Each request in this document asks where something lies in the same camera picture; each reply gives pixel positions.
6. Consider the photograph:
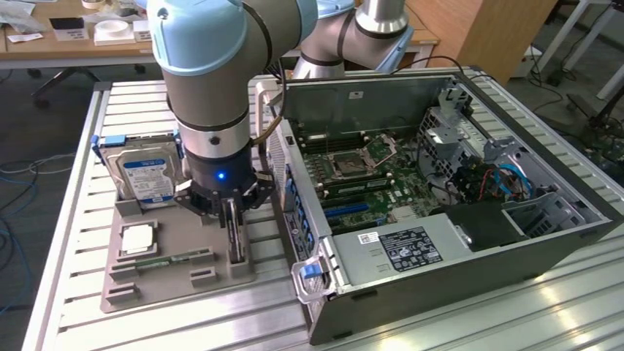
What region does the blue floor cable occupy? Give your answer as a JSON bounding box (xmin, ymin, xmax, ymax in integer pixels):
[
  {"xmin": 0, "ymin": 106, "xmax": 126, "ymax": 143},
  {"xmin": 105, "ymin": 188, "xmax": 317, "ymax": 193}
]
[{"xmin": 0, "ymin": 175, "xmax": 40, "ymax": 315}]

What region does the grey plastic parts rack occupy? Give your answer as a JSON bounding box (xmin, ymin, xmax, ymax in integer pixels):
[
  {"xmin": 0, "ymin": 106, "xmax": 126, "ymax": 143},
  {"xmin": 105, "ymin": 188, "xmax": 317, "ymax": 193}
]
[{"xmin": 100, "ymin": 178, "xmax": 257, "ymax": 314}]

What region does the black graphics card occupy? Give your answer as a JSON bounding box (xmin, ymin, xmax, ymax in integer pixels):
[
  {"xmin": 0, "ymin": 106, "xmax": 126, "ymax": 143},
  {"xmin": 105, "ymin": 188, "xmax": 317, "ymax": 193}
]
[{"xmin": 220, "ymin": 197, "xmax": 246, "ymax": 265}]

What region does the white floor cable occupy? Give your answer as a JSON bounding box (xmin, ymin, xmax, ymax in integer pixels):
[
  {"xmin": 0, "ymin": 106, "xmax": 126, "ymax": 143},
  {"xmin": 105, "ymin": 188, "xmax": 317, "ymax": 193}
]
[{"xmin": 0, "ymin": 153, "xmax": 77, "ymax": 175}]

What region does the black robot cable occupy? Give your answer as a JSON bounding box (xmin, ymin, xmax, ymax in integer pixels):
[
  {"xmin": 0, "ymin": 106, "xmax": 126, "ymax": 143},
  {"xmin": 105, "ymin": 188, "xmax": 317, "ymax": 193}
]
[{"xmin": 250, "ymin": 65, "xmax": 288, "ymax": 149}]

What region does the white electrical box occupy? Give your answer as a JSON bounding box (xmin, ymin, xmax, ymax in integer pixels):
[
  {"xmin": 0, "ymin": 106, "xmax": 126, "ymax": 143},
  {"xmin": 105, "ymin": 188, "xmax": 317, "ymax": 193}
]
[{"xmin": 518, "ymin": 45, "xmax": 545, "ymax": 80}]

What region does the open black PC case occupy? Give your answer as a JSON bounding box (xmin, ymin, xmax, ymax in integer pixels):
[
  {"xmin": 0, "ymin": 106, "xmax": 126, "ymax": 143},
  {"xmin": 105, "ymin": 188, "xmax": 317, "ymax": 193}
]
[{"xmin": 253, "ymin": 71, "xmax": 624, "ymax": 347}]

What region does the grey power supply unit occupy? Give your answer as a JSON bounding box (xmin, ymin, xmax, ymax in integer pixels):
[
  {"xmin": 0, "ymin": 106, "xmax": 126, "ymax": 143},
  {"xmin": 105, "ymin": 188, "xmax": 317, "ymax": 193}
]
[{"xmin": 330, "ymin": 214, "xmax": 477, "ymax": 288}]

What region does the thin black cable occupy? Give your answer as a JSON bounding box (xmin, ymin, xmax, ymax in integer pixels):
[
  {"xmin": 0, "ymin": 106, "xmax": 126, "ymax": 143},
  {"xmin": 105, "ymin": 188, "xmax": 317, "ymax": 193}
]
[{"xmin": 397, "ymin": 56, "xmax": 501, "ymax": 83}]

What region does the flat white box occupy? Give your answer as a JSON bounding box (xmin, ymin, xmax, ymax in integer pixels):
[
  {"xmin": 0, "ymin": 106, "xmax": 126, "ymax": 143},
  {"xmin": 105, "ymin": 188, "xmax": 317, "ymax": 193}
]
[{"xmin": 92, "ymin": 29, "xmax": 137, "ymax": 47}]

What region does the green RAM stick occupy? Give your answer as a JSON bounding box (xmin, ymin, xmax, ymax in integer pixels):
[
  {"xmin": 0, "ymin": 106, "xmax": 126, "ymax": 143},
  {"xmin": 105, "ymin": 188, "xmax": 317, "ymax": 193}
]
[{"xmin": 133, "ymin": 249, "xmax": 208, "ymax": 270}]

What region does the black floor stand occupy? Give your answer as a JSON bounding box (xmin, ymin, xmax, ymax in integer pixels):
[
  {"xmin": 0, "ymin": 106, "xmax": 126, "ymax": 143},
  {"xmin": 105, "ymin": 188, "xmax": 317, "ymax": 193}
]
[{"xmin": 564, "ymin": 69, "xmax": 624, "ymax": 132}]

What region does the metal socket cover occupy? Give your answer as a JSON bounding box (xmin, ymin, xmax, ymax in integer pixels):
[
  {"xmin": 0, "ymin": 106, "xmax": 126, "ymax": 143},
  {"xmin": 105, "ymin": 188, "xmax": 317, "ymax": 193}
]
[{"xmin": 358, "ymin": 132, "xmax": 400, "ymax": 156}]

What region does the CPU socket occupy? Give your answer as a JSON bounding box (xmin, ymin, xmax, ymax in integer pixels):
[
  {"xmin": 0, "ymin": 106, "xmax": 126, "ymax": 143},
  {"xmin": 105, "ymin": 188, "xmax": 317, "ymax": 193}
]
[{"xmin": 328, "ymin": 149, "xmax": 378, "ymax": 180}]

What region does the hard disk with blue caddy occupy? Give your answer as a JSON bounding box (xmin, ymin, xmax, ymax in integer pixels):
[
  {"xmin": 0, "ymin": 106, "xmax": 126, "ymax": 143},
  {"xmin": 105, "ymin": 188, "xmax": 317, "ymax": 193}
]
[{"xmin": 90, "ymin": 132, "xmax": 189, "ymax": 211}]

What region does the clear plastic bag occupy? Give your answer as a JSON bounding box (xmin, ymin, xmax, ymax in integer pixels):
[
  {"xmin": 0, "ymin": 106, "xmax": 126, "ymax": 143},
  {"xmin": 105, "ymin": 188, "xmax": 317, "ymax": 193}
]
[{"xmin": 0, "ymin": 0, "xmax": 48, "ymax": 34}]

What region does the black chair base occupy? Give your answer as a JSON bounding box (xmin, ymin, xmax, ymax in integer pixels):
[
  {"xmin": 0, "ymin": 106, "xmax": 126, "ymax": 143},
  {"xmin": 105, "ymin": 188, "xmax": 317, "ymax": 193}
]
[{"xmin": 28, "ymin": 65, "xmax": 146, "ymax": 109}]

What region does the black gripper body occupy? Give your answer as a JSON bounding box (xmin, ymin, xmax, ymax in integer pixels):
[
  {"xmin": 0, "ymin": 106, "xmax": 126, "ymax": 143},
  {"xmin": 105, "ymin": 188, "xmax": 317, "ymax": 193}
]
[{"xmin": 184, "ymin": 148, "xmax": 258, "ymax": 200}]

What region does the grey metal disk bay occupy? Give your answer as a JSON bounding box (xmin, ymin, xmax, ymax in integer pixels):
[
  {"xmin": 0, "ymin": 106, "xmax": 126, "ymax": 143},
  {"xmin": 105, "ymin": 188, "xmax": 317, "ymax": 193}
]
[{"xmin": 501, "ymin": 192, "xmax": 589, "ymax": 238}]

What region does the blue wire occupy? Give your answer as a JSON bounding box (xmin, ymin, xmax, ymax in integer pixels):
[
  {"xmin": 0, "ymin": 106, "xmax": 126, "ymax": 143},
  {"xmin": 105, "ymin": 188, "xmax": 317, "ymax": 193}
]
[{"xmin": 492, "ymin": 164, "xmax": 534, "ymax": 200}]

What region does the perforated metal drive cage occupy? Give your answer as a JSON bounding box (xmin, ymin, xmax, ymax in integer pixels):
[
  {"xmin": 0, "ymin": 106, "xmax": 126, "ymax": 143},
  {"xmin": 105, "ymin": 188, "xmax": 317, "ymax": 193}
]
[{"xmin": 418, "ymin": 105, "xmax": 488, "ymax": 184}]

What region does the silver CPU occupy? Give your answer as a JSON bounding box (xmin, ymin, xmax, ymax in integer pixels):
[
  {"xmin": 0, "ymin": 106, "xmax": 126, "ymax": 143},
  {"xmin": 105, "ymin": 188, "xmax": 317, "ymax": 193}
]
[{"xmin": 120, "ymin": 225, "xmax": 156, "ymax": 257}]

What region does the white desk frame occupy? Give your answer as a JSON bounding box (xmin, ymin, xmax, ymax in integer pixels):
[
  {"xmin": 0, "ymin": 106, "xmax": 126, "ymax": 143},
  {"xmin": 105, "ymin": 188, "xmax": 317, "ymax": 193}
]
[{"xmin": 533, "ymin": 0, "xmax": 624, "ymax": 99}]

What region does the blue expansion slot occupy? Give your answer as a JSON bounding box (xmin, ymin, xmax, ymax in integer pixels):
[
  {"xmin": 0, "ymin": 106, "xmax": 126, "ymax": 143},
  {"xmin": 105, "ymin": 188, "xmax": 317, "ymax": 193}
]
[{"xmin": 324, "ymin": 203, "xmax": 370, "ymax": 217}]

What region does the green motherboard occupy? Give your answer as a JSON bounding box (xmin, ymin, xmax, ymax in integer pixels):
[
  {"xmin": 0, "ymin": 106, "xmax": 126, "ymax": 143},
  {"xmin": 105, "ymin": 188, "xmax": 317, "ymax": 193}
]
[{"xmin": 292, "ymin": 120, "xmax": 449, "ymax": 235}]

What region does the white labelled box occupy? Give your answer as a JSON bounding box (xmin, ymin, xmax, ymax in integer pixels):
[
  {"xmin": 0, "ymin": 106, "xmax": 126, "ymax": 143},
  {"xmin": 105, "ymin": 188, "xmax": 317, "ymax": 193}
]
[{"xmin": 130, "ymin": 19, "xmax": 154, "ymax": 42}]

